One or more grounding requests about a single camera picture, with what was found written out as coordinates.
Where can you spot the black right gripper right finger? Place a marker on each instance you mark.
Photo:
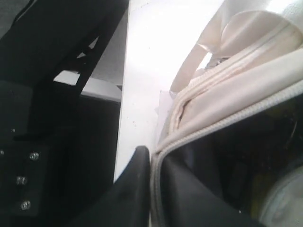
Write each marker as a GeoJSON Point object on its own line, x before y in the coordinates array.
{"type": "Point", "coordinates": [188, 203]}

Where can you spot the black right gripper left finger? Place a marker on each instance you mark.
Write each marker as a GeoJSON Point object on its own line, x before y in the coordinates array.
{"type": "Point", "coordinates": [127, 202]}

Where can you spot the cream canvas duffel bag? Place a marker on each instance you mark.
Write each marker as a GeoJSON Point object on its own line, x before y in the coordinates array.
{"type": "Point", "coordinates": [247, 59]}

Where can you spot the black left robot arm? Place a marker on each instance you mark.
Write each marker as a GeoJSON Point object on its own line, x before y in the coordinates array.
{"type": "Point", "coordinates": [46, 59]}

